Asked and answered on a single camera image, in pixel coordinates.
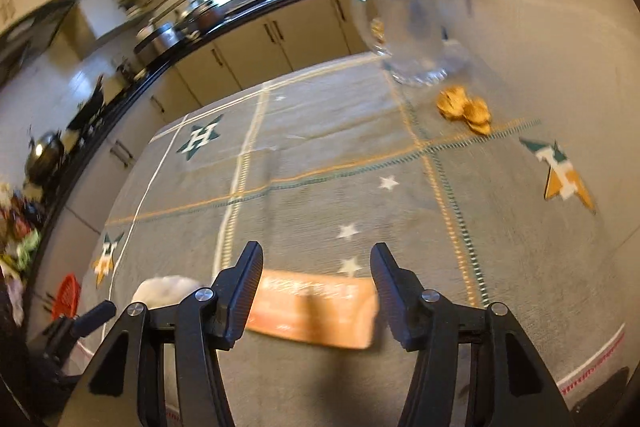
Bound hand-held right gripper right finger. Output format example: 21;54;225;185
370;243;576;427

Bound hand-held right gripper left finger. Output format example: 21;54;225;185
57;241;264;427

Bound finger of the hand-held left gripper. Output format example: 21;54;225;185
70;300;119;339

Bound red plastic basket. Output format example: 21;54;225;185
50;273;82;320

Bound orange box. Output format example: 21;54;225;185
245;269;379;350

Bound knotted white plastic bag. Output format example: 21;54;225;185
131;274;213;308

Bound green cloth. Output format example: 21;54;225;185
15;229;41;273

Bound grey star print tablecloth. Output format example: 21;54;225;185
75;52;631;427

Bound dark wok with lid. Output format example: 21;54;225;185
24;129;66;185

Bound beige kitchen cabinets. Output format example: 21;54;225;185
30;0;386;338

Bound clear plastic jug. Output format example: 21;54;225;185
350;0;471;88

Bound steel rice cooker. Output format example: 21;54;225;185
134;23;181;62

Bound black kitchen countertop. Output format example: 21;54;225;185
30;0;391;228

